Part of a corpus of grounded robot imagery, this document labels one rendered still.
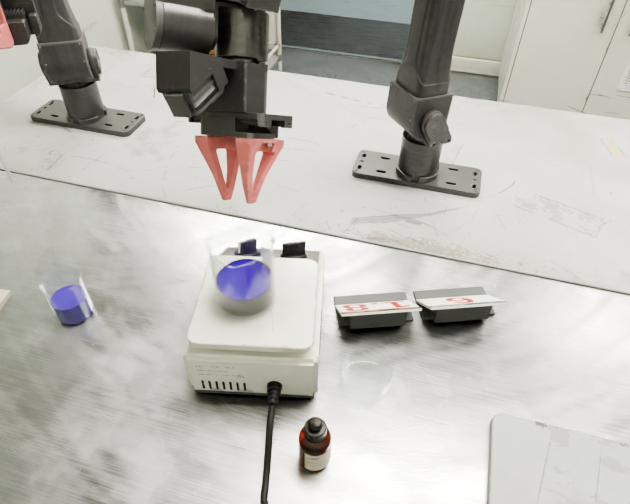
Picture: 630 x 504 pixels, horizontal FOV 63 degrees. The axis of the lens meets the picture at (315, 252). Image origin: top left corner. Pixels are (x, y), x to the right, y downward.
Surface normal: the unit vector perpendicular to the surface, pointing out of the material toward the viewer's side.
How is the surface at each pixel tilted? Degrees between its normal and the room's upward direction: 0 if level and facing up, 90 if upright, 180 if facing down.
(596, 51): 90
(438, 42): 90
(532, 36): 90
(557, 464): 0
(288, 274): 0
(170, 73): 63
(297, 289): 0
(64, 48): 81
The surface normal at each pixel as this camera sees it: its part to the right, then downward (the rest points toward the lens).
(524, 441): 0.01, -0.73
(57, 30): 0.27, 0.54
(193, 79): 0.87, 0.16
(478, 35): -0.28, 0.66
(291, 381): -0.05, 0.69
